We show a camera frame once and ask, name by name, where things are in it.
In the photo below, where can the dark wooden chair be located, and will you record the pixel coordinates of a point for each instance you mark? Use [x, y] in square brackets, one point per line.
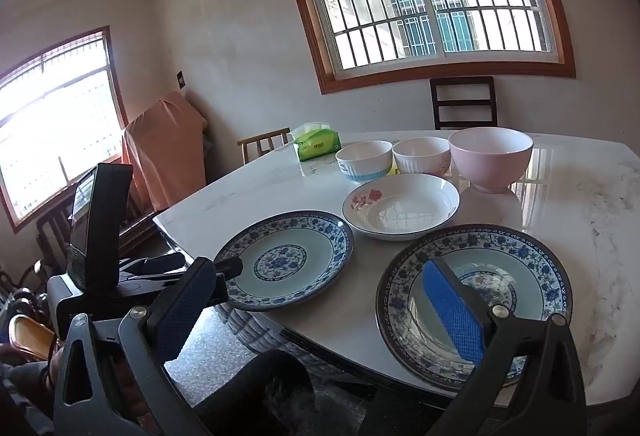
[462, 103]

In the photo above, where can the white bowl blue stripe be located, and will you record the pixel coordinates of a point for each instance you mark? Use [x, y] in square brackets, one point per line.
[362, 160]

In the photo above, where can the white marble dining table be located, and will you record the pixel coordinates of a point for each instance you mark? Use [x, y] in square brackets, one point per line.
[575, 196]

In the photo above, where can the light wooden chair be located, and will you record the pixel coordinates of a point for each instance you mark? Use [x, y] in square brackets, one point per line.
[262, 143]

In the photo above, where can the blue patterned plate dark rim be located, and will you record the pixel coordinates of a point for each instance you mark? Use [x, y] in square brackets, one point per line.
[525, 276]

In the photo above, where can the green tissue pack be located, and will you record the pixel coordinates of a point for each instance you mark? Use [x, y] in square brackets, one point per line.
[317, 143]

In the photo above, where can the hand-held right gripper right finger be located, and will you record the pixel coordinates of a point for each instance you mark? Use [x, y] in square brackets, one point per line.
[450, 311]

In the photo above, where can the black wall switch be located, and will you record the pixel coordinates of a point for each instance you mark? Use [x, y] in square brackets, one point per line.
[180, 78]

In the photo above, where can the side window wooden frame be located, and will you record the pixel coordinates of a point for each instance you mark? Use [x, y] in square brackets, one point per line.
[55, 115]

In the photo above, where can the large pink bowl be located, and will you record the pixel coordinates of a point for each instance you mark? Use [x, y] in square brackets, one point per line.
[490, 160]

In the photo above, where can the white floral dish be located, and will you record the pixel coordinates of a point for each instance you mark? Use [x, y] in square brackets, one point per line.
[405, 211]

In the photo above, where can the white bowl rabbit print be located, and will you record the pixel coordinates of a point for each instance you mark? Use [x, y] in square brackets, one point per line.
[420, 158]

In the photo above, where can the orange cloth covered furniture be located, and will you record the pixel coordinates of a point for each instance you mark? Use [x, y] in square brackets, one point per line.
[165, 150]

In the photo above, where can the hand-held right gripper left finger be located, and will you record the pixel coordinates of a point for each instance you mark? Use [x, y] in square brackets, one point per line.
[181, 311]

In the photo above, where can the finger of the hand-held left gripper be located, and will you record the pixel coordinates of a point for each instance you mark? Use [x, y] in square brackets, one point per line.
[155, 263]
[227, 267]

